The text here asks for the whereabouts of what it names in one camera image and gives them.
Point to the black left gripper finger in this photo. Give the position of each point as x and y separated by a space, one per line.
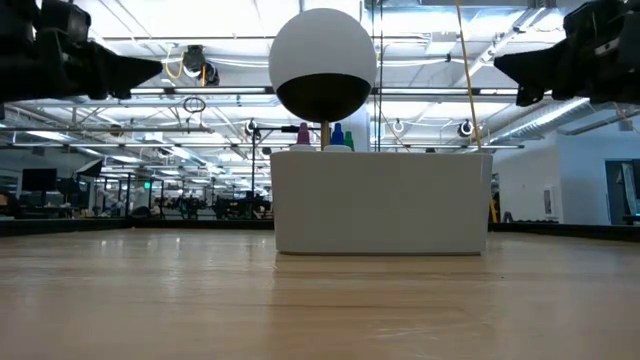
130 70

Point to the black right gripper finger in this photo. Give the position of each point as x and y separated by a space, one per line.
530 95
535 62

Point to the grey plastic tray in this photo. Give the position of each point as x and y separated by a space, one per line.
380 200

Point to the large purple food coloring bottle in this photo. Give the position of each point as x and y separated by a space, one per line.
303 135

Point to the large green food coloring bottle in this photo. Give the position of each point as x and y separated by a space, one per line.
349 141

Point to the large blue food coloring bottle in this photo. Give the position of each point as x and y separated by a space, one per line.
337 135

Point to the white globe table lamp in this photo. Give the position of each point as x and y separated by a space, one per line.
322 50

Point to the black wall screen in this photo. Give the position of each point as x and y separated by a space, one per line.
37 180

